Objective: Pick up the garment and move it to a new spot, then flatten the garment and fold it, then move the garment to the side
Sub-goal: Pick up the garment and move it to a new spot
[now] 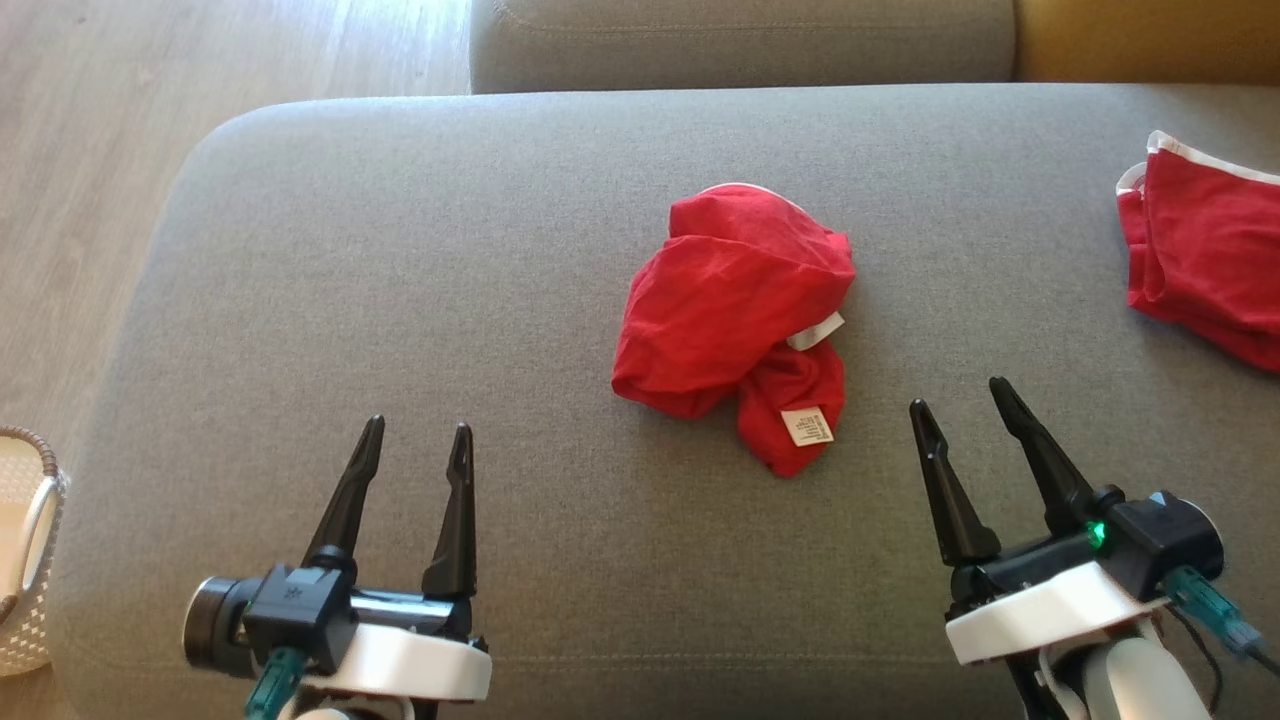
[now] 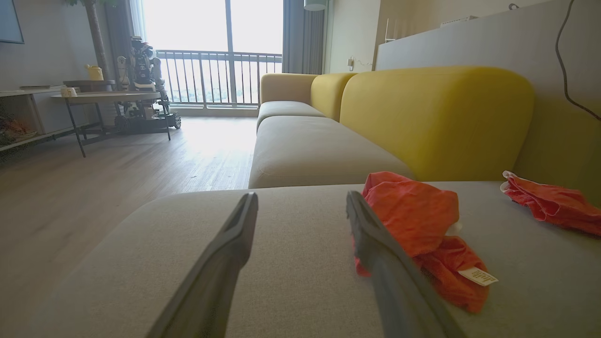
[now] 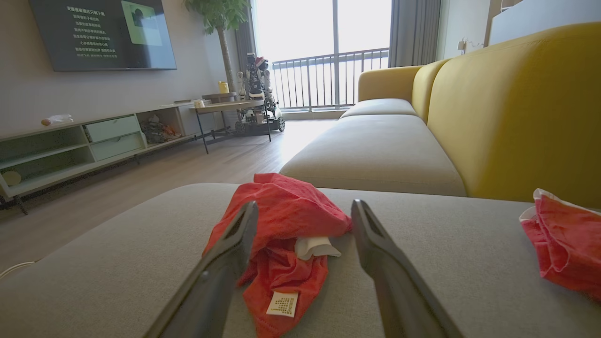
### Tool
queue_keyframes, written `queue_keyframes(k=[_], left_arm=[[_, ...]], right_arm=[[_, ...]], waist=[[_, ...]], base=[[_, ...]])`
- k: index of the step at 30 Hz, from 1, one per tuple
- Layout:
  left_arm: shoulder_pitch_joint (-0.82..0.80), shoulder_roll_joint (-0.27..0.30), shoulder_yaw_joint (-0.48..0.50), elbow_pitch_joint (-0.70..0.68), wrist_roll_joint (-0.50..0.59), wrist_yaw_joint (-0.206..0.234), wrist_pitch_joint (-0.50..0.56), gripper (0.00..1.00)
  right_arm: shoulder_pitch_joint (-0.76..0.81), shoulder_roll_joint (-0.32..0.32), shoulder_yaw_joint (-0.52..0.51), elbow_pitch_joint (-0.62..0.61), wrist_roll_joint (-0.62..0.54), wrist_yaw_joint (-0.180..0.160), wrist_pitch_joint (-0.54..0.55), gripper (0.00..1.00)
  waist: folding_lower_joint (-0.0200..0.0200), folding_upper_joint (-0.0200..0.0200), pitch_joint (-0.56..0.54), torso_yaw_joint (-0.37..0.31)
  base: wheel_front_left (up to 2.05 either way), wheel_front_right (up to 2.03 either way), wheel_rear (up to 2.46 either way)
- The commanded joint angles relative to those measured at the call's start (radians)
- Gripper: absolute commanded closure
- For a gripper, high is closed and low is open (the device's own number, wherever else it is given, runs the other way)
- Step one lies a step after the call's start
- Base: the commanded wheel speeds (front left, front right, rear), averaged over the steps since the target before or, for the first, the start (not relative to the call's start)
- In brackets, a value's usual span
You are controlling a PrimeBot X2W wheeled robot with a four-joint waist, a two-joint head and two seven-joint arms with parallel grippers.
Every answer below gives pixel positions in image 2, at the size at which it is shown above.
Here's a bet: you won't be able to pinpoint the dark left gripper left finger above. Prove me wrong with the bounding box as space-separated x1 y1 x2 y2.
146 192 259 338

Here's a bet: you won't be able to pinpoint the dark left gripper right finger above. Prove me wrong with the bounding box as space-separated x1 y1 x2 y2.
346 190 465 338

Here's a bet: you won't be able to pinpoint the red basketball t-shirt white sleeves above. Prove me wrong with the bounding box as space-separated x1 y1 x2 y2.
354 171 500 315

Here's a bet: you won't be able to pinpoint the red shorts white trim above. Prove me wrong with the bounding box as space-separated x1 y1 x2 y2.
500 170 601 237

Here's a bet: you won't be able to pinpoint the large grey sofa ottoman seat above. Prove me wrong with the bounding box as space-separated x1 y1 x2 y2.
26 181 601 338

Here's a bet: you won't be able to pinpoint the small grey sofa seat cushion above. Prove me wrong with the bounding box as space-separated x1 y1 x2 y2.
256 100 325 130

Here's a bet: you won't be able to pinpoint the large yellow sofa back cushion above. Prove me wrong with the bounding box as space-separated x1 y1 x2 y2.
339 66 536 183

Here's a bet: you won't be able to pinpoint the balcony railing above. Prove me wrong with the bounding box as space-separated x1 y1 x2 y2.
155 50 283 108

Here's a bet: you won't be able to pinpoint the beige sofa back cushion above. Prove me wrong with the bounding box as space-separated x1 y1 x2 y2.
260 73 318 105

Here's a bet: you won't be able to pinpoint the wheeled robot in background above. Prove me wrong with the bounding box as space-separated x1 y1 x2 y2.
114 36 182 133

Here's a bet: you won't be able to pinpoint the narrow yellow sofa back cushion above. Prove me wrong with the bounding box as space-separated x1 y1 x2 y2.
310 72 358 123

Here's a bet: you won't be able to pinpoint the round wooden coffee table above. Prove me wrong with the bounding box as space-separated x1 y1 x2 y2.
50 91 172 158

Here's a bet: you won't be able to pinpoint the grey sofa back cushion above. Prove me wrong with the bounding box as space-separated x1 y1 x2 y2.
512 89 601 208

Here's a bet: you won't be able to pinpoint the grey curtain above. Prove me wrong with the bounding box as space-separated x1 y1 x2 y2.
282 0 328 75

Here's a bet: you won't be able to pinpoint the low white tv cabinet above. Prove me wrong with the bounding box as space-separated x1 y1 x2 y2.
0 85 78 153

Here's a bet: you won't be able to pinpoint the clutter on cabinet shelf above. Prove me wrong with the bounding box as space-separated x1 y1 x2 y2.
0 115 39 144

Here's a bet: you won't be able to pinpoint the indoor tree trunk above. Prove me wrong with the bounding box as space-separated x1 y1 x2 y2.
66 0 118 81

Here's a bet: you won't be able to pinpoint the white object on partition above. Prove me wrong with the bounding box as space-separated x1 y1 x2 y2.
439 15 480 28

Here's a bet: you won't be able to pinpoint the grey partition wall panel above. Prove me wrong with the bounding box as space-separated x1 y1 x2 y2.
375 0 601 113

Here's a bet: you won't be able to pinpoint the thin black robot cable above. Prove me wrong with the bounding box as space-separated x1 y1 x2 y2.
555 0 601 121

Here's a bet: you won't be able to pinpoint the wall mounted tv screen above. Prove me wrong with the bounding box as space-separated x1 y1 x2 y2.
0 0 25 45

